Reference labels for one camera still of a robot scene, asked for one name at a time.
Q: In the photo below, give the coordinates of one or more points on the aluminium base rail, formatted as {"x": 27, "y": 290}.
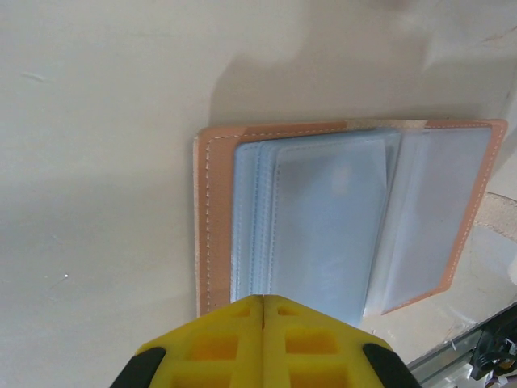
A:
{"x": 444, "y": 359}

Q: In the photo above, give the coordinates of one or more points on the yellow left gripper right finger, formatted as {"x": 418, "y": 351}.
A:
{"x": 307, "y": 347}

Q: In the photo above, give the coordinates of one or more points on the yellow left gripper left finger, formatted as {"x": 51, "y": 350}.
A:
{"x": 226, "y": 347}

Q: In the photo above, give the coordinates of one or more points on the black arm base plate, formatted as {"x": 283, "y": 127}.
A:
{"x": 493, "y": 355}

